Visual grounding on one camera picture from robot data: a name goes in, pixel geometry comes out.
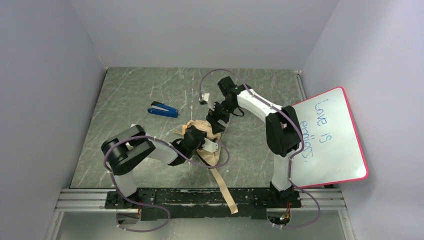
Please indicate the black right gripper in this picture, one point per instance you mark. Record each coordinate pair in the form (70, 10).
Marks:
(216, 118)

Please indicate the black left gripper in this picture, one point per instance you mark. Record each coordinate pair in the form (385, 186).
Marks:
(197, 139)

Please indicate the beige folding umbrella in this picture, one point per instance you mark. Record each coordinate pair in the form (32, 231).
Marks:
(210, 153)

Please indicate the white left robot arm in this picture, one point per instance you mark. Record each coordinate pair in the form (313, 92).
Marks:
(130, 147)

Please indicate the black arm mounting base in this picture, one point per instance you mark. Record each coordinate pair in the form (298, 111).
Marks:
(194, 203)

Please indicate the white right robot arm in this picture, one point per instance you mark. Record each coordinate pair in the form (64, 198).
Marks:
(282, 127)

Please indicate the blue stapler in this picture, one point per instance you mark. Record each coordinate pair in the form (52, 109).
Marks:
(160, 109)

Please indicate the pink-framed whiteboard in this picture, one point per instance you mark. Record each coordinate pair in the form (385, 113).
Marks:
(333, 153)

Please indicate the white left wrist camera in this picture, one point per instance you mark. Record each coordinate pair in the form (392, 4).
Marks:
(209, 145)

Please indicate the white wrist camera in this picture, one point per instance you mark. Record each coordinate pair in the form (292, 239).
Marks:
(204, 98)
(209, 145)

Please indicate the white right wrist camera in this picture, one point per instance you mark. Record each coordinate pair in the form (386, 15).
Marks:
(204, 98)

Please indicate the aluminium frame rail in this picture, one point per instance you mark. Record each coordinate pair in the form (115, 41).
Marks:
(93, 200)

